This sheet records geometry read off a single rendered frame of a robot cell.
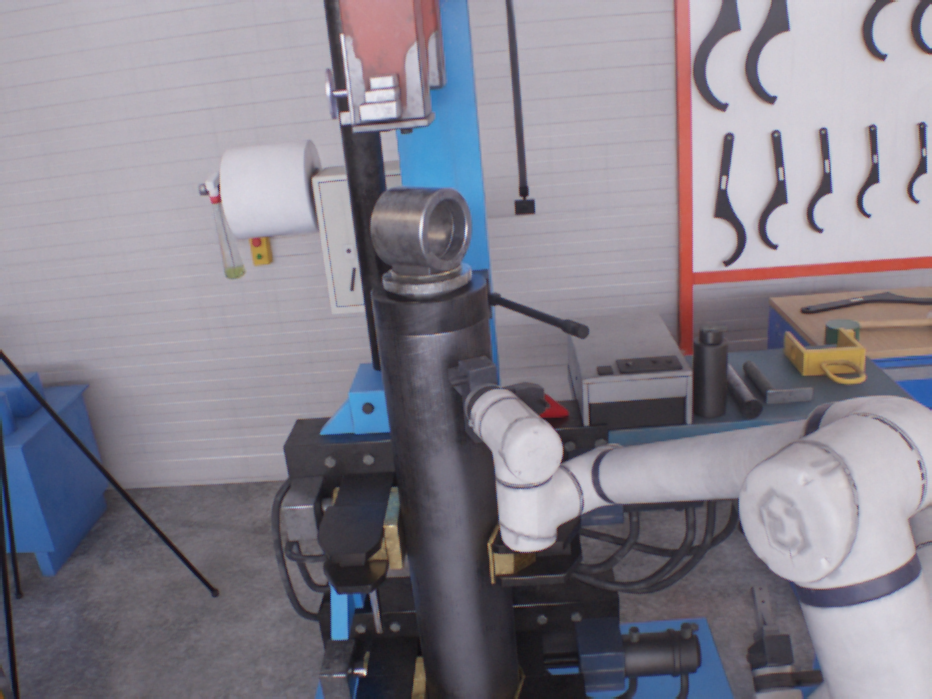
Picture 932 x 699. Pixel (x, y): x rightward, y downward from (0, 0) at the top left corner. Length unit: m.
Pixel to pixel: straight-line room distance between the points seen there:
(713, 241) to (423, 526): 2.30
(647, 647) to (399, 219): 1.18
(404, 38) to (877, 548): 0.89
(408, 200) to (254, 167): 0.98
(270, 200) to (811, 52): 2.24
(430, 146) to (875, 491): 1.33
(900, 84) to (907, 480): 3.05
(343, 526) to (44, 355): 2.75
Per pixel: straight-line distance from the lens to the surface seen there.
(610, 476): 1.26
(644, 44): 3.51
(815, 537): 0.78
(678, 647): 2.09
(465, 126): 1.87
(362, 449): 1.88
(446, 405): 1.51
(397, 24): 1.24
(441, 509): 1.62
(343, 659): 2.13
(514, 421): 1.20
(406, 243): 1.45
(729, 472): 1.08
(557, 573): 1.64
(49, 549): 3.80
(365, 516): 1.74
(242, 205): 2.39
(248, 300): 3.78
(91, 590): 3.68
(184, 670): 3.10
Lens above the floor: 1.89
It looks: 22 degrees down
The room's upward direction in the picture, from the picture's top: 6 degrees counter-clockwise
